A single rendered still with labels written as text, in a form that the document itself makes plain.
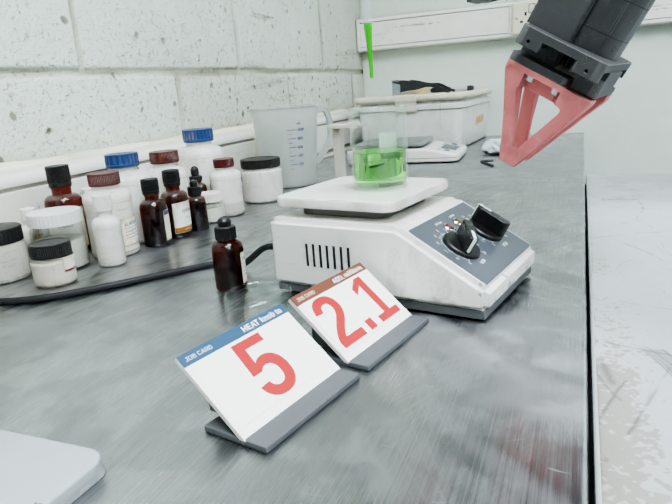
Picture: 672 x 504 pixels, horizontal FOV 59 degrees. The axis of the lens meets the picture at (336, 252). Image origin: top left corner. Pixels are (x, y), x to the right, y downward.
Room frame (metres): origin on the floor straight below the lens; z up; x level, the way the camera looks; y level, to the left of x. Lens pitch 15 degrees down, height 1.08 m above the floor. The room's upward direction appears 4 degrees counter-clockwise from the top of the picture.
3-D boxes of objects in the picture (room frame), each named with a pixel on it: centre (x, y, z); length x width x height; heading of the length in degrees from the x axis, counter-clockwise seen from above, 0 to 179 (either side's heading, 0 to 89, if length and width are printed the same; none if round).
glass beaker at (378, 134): (0.52, -0.04, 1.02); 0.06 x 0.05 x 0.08; 3
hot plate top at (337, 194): (0.53, -0.03, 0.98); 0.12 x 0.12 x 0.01; 56
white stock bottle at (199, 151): (0.95, 0.20, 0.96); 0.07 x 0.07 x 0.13
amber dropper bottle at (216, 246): (0.54, 0.10, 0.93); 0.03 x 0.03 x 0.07
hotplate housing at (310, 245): (0.52, -0.05, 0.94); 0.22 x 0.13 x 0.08; 56
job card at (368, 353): (0.40, -0.02, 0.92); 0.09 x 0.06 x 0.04; 145
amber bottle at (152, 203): (0.73, 0.22, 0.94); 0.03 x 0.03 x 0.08
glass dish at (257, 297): (0.46, 0.07, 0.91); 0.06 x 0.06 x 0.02
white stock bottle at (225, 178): (0.90, 0.16, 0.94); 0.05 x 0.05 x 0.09
